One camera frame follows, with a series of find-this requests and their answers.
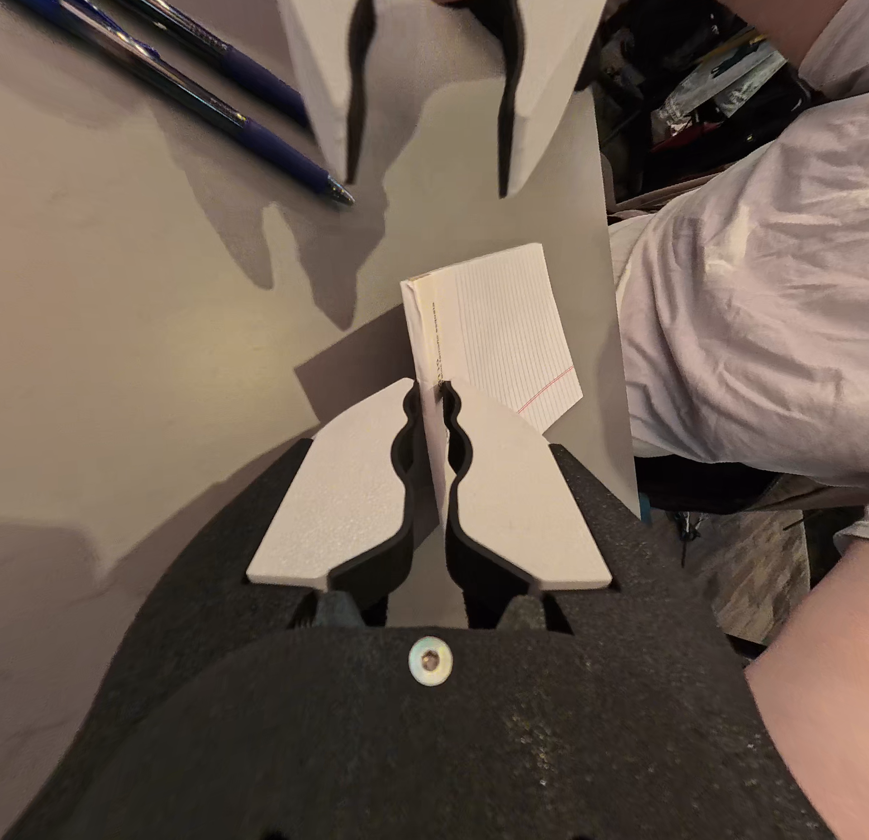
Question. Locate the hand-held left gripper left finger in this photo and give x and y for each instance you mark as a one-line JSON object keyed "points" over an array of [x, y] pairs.
{"points": [[339, 500]]}

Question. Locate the open dark bag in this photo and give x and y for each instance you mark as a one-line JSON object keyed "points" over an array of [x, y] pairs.
{"points": [[713, 72]]}

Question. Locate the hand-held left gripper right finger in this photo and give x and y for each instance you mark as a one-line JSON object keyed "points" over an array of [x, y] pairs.
{"points": [[523, 507]]}

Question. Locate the blue retractable pen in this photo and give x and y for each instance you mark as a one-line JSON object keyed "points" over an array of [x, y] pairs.
{"points": [[271, 144], [258, 72]]}

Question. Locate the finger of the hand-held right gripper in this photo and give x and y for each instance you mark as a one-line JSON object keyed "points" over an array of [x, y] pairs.
{"points": [[563, 25], [312, 25]]}

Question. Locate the dark teal office chair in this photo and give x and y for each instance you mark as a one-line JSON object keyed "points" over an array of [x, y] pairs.
{"points": [[706, 487]]}

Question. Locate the person's light shirt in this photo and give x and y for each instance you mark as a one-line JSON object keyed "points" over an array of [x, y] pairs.
{"points": [[747, 310]]}

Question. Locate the person's left forearm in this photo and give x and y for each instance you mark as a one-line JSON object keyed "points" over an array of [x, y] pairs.
{"points": [[828, 718]]}

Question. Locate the white lined notepad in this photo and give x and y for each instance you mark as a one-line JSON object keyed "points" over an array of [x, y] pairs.
{"points": [[502, 324]]}

